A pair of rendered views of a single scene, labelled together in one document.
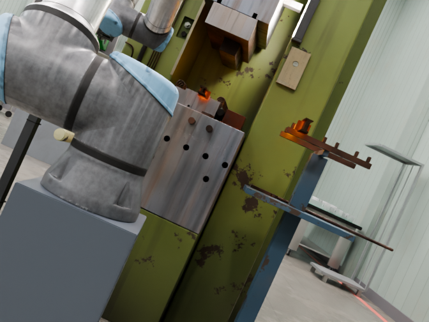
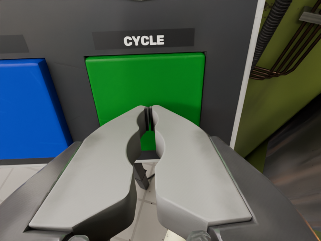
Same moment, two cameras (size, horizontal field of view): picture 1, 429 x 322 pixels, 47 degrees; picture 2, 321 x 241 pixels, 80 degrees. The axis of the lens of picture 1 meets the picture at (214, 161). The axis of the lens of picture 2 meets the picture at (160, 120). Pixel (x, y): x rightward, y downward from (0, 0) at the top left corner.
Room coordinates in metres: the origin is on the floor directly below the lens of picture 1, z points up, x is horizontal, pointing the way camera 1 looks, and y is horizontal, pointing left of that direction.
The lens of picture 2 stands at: (1.86, 0.57, 1.12)
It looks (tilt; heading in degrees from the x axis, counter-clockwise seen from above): 61 degrees down; 21
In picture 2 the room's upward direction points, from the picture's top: 2 degrees counter-clockwise
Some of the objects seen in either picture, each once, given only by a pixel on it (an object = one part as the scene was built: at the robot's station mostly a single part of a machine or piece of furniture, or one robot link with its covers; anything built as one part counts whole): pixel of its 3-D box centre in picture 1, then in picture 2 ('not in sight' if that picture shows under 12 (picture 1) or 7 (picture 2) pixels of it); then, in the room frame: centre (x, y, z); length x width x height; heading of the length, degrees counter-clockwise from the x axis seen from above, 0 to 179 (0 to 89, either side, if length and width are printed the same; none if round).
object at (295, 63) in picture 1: (293, 68); not in sight; (2.16, -0.15, 1.27); 0.09 x 0.02 x 0.17; 86
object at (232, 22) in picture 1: (232, 35); not in sight; (2.26, 0.16, 1.32); 0.42 x 0.20 x 0.10; 176
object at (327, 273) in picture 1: (363, 218); not in sight; (5.97, -1.92, 0.86); 0.62 x 0.51 x 1.72; 94
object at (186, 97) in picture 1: (200, 107); not in sight; (2.26, 0.16, 0.96); 0.42 x 0.20 x 0.09; 176
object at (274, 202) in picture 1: (294, 210); not in sight; (1.83, -0.34, 0.72); 0.40 x 0.30 x 0.02; 88
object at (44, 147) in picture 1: (56, 124); not in sight; (5.81, 1.86, 0.37); 1.37 x 0.71 x 0.73; 8
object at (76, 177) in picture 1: (100, 177); not in sight; (0.93, 0.18, 0.65); 0.19 x 0.19 x 0.10
